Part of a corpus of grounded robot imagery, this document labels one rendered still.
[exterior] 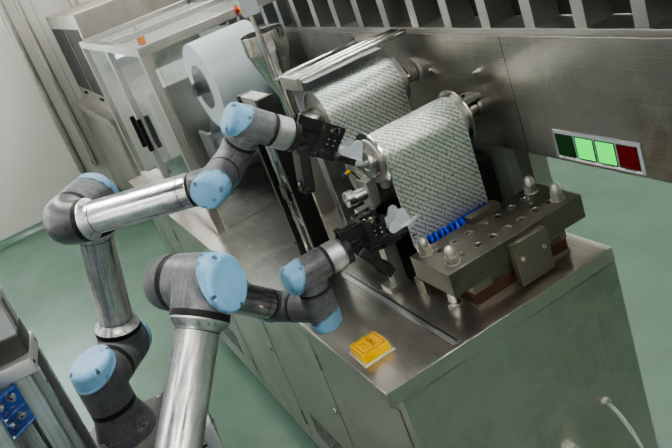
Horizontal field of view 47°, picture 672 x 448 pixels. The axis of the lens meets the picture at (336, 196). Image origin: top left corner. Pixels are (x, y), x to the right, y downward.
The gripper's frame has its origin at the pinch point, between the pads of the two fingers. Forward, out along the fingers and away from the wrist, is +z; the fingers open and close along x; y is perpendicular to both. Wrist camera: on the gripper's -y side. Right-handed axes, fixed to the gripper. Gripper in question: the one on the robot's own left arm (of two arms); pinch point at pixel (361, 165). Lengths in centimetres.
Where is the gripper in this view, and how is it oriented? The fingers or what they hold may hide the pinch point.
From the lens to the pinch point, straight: 182.3
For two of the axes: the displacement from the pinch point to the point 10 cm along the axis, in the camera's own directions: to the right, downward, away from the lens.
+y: 2.8, -9.6, -0.6
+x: -4.5, -1.9, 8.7
